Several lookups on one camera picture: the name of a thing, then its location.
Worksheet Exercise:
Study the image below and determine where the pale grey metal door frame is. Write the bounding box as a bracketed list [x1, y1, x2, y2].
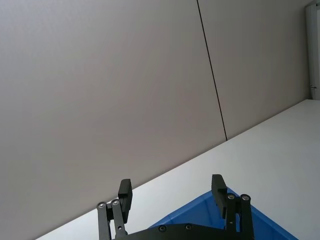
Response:
[303, 0, 320, 101]

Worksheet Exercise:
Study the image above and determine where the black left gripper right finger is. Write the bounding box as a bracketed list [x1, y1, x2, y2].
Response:
[211, 174, 256, 240]

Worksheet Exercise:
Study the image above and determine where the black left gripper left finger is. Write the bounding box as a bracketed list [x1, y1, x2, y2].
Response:
[96, 178, 134, 240]

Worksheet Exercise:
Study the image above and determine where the blue plastic bin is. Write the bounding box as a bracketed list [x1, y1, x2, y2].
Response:
[149, 188, 300, 240]

